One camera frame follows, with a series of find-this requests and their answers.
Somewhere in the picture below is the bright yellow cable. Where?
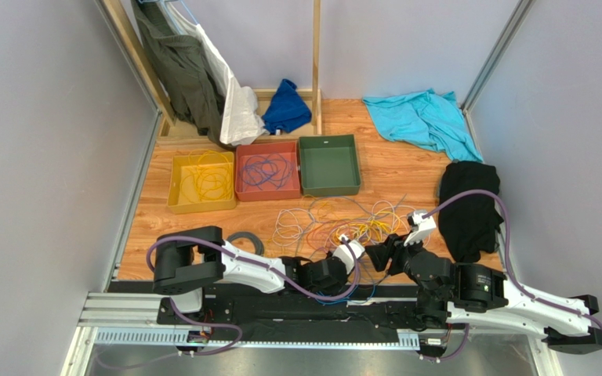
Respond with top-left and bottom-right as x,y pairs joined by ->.
329,219 -> 404,246

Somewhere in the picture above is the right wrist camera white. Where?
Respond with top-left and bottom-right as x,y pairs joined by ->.
404,210 -> 437,246

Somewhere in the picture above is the orange red thin cable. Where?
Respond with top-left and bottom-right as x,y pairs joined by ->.
303,219 -> 344,256

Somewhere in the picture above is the cyan cloth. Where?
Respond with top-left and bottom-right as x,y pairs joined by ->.
362,89 -> 484,162

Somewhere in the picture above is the dark blue cloth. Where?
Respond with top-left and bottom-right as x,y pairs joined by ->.
262,79 -> 312,134

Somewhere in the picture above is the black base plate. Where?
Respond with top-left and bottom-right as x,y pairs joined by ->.
107,281 -> 453,345

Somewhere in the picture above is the blue thin cable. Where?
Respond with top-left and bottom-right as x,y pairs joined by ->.
239,154 -> 380,306

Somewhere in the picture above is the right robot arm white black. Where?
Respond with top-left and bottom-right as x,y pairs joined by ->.
365,235 -> 602,355

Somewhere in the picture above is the black cloth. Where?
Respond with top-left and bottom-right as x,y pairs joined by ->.
438,161 -> 503,263

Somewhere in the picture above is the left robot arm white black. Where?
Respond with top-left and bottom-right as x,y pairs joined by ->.
146,226 -> 365,313

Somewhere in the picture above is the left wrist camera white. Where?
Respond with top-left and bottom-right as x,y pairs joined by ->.
332,234 -> 365,274

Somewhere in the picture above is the orange yellow thin cable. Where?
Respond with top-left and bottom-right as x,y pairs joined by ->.
180,149 -> 235,204

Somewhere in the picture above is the yellow plastic bin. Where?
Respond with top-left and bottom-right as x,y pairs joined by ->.
167,150 -> 237,215

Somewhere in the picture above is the olive green garment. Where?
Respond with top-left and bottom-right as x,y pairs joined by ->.
131,1 -> 227,148

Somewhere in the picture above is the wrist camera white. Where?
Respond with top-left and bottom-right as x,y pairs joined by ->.
404,210 -> 437,246
332,234 -> 365,274

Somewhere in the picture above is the aluminium rail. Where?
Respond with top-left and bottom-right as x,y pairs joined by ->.
79,286 -> 420,351

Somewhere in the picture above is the red plastic bin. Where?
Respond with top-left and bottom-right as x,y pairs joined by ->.
235,141 -> 302,202

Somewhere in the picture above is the white garment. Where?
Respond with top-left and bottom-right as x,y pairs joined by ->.
165,5 -> 266,146

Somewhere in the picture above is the wooden rack frame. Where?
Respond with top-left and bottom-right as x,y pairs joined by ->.
98,1 -> 324,146

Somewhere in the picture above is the grey coiled cable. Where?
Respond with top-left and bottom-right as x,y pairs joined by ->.
226,232 -> 266,256

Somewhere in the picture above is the green plastic bin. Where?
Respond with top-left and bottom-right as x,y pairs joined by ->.
298,135 -> 361,197

